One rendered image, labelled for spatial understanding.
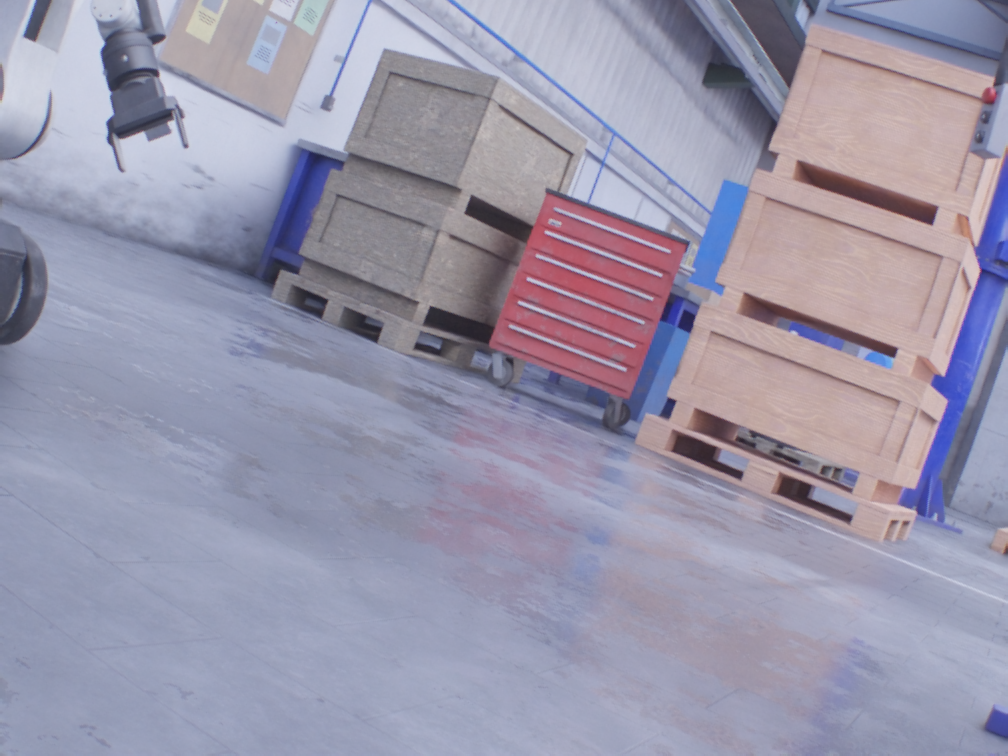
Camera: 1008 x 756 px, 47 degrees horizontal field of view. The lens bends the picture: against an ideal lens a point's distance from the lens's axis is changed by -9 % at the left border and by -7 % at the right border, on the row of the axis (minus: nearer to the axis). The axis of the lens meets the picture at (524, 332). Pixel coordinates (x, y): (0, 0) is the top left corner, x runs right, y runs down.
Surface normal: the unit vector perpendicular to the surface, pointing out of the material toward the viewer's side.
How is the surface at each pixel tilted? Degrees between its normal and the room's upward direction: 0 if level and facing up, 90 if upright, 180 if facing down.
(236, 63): 90
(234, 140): 90
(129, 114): 80
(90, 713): 0
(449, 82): 90
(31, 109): 83
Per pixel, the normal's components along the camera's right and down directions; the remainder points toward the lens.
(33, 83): 0.94, 0.08
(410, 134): -0.43, -0.15
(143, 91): 0.04, -0.16
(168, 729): 0.36, -0.93
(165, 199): 0.84, 0.33
